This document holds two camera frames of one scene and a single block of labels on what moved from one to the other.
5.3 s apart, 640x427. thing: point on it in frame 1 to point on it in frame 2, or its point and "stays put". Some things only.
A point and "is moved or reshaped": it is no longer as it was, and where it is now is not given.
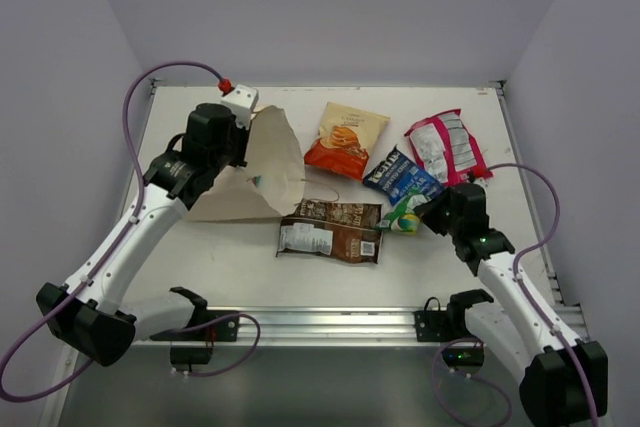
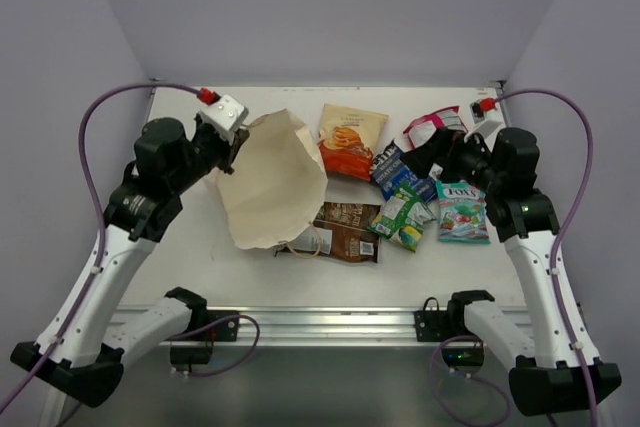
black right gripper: x=428 y=210 to x=451 y=145
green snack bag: x=403 y=219 is moved or reshaped
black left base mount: x=195 y=344 stays put
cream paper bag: x=266 y=188 is moved or reshaped
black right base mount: x=461 y=347 stays put
